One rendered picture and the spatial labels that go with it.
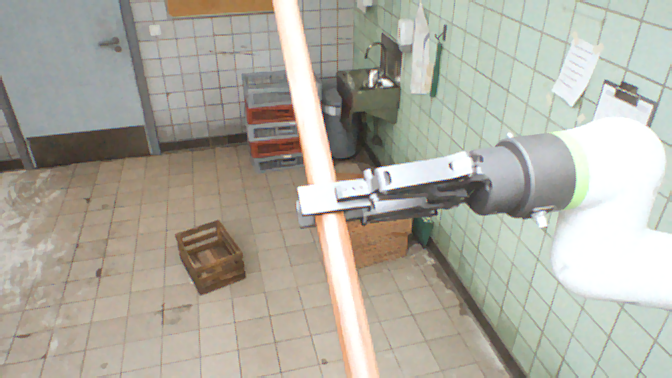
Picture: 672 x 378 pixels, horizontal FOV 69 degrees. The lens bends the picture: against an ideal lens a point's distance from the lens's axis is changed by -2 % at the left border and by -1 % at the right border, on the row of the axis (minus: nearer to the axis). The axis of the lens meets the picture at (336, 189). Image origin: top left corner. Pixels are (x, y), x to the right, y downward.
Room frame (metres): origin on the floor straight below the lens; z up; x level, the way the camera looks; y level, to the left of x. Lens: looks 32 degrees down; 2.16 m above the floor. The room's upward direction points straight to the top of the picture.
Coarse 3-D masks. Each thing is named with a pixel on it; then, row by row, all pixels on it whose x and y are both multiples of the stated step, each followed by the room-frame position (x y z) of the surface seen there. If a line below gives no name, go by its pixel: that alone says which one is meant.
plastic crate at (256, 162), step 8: (248, 144) 3.92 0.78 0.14; (248, 152) 3.99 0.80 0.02; (256, 160) 3.64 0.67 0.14; (264, 160) 3.66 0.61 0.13; (272, 160) 3.68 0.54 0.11; (296, 160) 3.74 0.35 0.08; (256, 168) 3.64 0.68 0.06; (264, 168) 3.68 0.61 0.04; (272, 168) 3.70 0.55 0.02; (280, 168) 3.69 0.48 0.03; (288, 168) 3.72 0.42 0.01; (296, 168) 3.74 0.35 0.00
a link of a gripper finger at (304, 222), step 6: (300, 210) 0.44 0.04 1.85; (354, 210) 0.44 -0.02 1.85; (360, 210) 0.44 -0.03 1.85; (300, 216) 0.43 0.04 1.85; (312, 216) 0.43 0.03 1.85; (348, 216) 0.44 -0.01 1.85; (354, 216) 0.44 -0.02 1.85; (360, 216) 0.44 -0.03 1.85; (300, 222) 0.43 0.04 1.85; (306, 222) 0.43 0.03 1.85; (312, 222) 0.43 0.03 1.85; (300, 228) 0.43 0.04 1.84
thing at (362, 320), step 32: (288, 0) 0.63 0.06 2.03; (288, 32) 0.59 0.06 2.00; (288, 64) 0.56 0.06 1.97; (320, 128) 0.49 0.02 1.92; (320, 160) 0.46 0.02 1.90; (320, 224) 0.41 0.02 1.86; (352, 256) 0.38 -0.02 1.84; (352, 288) 0.35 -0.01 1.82; (352, 320) 0.33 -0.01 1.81; (352, 352) 0.30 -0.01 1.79
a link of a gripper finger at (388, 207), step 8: (392, 200) 0.46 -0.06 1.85; (400, 200) 0.46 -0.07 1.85; (408, 200) 0.46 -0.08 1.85; (416, 200) 0.46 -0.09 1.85; (424, 200) 0.46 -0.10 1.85; (448, 200) 0.46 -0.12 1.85; (456, 200) 0.46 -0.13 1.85; (376, 208) 0.45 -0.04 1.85; (384, 208) 0.45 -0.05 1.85; (392, 208) 0.45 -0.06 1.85; (400, 208) 0.45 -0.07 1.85; (408, 208) 0.45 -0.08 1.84; (416, 208) 0.46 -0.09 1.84; (424, 208) 0.45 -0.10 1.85; (432, 208) 0.46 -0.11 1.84; (448, 208) 0.46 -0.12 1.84; (368, 216) 0.45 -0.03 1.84; (376, 216) 0.45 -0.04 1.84; (360, 224) 0.44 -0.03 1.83
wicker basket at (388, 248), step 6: (384, 234) 2.49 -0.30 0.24; (390, 234) 2.51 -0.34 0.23; (396, 234) 2.52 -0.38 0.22; (402, 234) 2.53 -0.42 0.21; (390, 240) 2.51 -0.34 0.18; (402, 240) 2.53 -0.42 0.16; (384, 246) 2.50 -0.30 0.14; (390, 246) 2.51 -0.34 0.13; (396, 246) 2.52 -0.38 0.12; (402, 246) 2.53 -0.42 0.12; (378, 252) 2.49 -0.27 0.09; (384, 252) 2.50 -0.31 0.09; (390, 252) 2.51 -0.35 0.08; (396, 252) 2.52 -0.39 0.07
